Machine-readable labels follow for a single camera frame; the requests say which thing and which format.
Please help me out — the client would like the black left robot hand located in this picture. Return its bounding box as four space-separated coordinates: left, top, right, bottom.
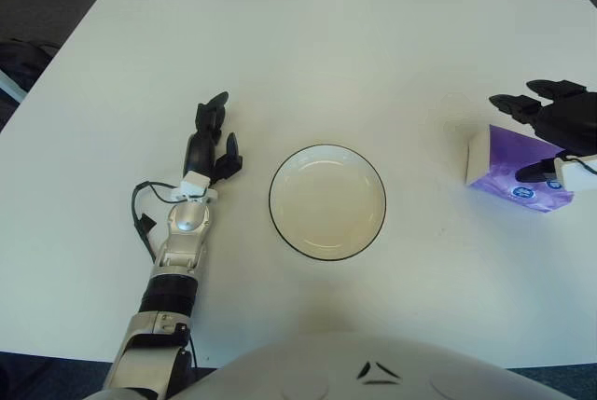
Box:
182 90 245 187

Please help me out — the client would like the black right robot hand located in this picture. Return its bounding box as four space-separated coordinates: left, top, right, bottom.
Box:
488 78 597 185

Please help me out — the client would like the purple tissue paper pack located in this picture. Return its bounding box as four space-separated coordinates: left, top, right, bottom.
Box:
464 123 576 215

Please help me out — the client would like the white plate with black rim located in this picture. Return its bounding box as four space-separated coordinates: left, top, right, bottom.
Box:
268 144 389 263

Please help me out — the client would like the black bag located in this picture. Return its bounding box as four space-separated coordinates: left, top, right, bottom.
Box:
0 38 61 103

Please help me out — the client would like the white flat strip object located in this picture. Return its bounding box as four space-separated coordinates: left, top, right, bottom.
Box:
0 70 22 104

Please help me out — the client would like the grey robot torso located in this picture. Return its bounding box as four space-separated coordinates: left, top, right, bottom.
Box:
184 329 589 400

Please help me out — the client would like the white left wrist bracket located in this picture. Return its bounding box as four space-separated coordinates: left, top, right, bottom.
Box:
169 174 219 205

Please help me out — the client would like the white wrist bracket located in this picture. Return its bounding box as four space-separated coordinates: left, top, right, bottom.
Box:
169 174 219 205
553 154 597 196

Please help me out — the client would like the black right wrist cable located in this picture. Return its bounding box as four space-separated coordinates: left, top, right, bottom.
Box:
564 153 597 174

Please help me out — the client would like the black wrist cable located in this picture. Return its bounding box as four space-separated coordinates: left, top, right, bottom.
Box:
131 179 188 262
564 153 597 174

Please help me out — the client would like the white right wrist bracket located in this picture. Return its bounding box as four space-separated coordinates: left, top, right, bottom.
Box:
553 154 597 196

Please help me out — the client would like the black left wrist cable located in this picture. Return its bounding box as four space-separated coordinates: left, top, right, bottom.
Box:
131 179 188 262

